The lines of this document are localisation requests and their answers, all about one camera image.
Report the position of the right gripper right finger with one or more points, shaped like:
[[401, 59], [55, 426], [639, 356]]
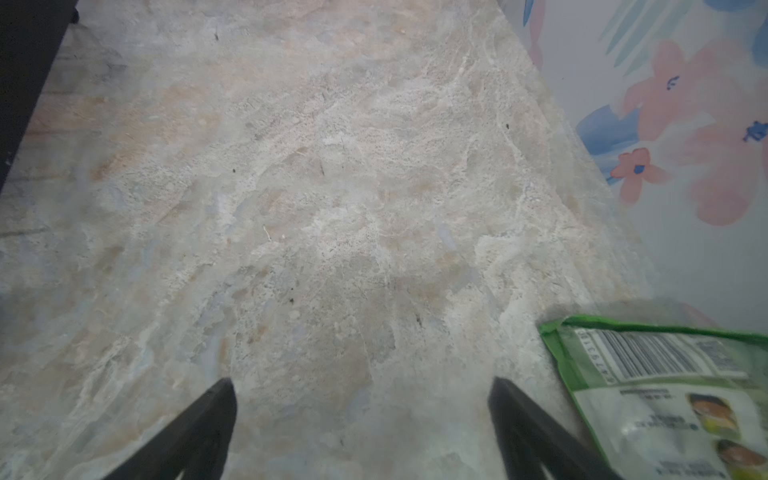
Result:
[[533, 445]]

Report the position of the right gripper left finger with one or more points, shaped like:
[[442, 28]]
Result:
[[194, 445]]

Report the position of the green snack packet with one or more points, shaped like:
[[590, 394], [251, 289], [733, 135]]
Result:
[[667, 402]]

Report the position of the black wire dish rack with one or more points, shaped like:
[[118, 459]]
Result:
[[31, 34]]

